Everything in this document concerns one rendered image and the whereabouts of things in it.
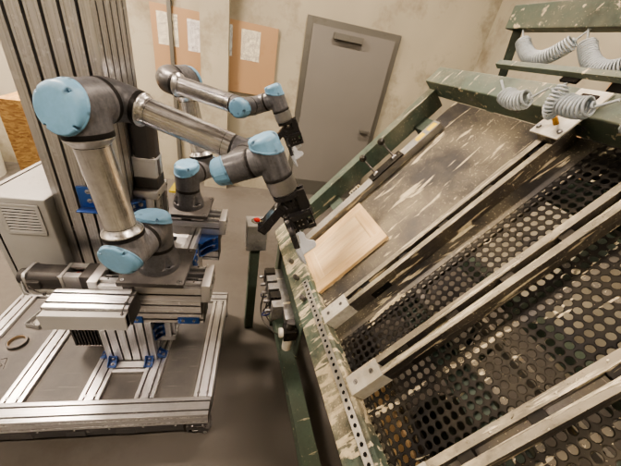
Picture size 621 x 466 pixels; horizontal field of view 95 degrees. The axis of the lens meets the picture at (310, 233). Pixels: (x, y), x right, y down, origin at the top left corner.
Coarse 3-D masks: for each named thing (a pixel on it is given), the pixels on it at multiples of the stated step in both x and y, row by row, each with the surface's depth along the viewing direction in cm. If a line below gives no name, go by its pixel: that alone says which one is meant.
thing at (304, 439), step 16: (288, 352) 185; (288, 368) 176; (288, 384) 167; (288, 400) 162; (304, 400) 161; (304, 416) 154; (304, 432) 148; (304, 448) 142; (304, 464) 136; (320, 464) 137
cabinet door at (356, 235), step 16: (352, 208) 150; (336, 224) 152; (352, 224) 144; (368, 224) 136; (320, 240) 154; (336, 240) 145; (352, 240) 138; (368, 240) 131; (384, 240) 126; (320, 256) 147; (336, 256) 139; (352, 256) 132; (320, 272) 140; (336, 272) 133; (320, 288) 134
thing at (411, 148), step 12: (420, 132) 144; (432, 132) 140; (408, 144) 145; (420, 144) 142; (408, 156) 144; (396, 168) 147; (360, 192) 149; (348, 204) 151; (336, 216) 154; (312, 228) 160; (324, 228) 156
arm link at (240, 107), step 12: (156, 72) 122; (168, 72) 119; (168, 84) 119; (180, 84) 118; (192, 84) 118; (204, 84) 118; (192, 96) 120; (204, 96) 117; (216, 96) 116; (228, 96) 116; (240, 96) 116; (228, 108) 117; (240, 108) 113; (252, 108) 118
